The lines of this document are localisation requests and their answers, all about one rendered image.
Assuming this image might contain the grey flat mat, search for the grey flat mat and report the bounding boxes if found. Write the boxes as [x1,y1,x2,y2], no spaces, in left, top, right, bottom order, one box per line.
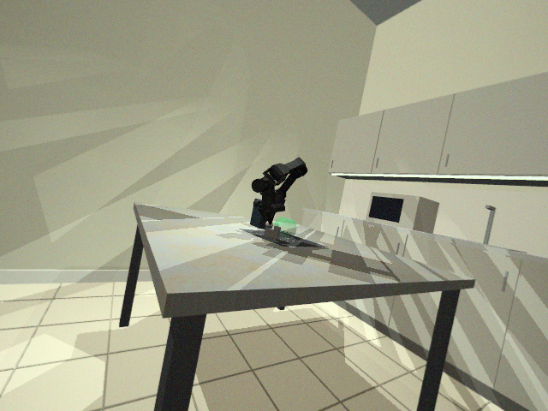
[241,229,326,247]

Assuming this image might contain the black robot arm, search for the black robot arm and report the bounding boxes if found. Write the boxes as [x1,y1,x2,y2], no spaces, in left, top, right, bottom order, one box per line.
[252,158,307,205]

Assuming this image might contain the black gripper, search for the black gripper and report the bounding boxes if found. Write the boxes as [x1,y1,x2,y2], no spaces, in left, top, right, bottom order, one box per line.
[253,190,285,224]

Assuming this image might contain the green glass bottle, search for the green glass bottle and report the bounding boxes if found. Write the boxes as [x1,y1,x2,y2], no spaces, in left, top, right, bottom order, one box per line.
[265,217,297,239]

